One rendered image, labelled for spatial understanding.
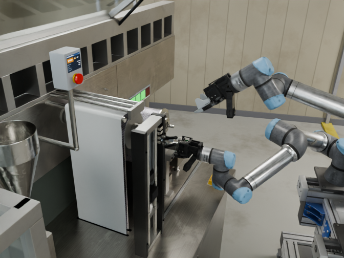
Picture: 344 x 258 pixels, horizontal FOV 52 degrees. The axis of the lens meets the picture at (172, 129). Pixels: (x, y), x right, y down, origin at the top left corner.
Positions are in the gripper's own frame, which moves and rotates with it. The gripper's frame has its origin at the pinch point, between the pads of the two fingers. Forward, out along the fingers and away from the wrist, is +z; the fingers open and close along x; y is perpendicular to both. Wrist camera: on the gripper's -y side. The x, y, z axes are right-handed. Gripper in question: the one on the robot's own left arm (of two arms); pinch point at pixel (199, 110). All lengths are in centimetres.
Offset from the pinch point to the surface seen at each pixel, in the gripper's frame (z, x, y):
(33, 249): -17, 101, 10
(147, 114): 19.5, 5.3, 10.8
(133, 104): 6.2, 27.1, 18.5
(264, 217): 64, -106, -122
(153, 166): 9.2, 34.7, -4.0
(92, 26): 18, 3, 55
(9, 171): 10, 79, 23
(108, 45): 25, -9, 47
